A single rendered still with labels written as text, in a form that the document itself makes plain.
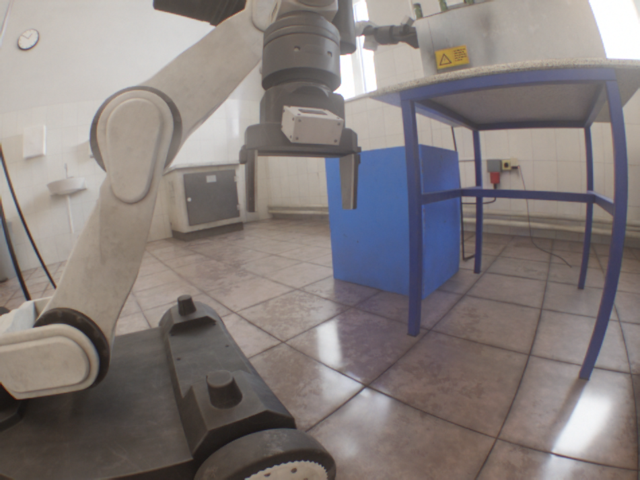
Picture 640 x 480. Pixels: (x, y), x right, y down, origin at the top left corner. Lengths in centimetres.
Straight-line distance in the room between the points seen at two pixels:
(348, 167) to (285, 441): 33
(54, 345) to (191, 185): 283
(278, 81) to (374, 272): 107
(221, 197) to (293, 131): 308
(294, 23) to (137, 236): 33
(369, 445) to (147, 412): 40
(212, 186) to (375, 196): 234
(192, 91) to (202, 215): 278
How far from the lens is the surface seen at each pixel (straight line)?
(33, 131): 380
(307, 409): 69
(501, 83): 75
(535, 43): 93
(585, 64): 76
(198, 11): 61
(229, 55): 51
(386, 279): 125
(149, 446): 46
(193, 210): 318
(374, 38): 133
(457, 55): 97
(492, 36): 96
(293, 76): 31
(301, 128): 24
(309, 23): 32
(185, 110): 47
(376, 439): 62
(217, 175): 330
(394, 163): 115
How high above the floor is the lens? 48
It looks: 11 degrees down
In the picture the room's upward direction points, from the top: 5 degrees counter-clockwise
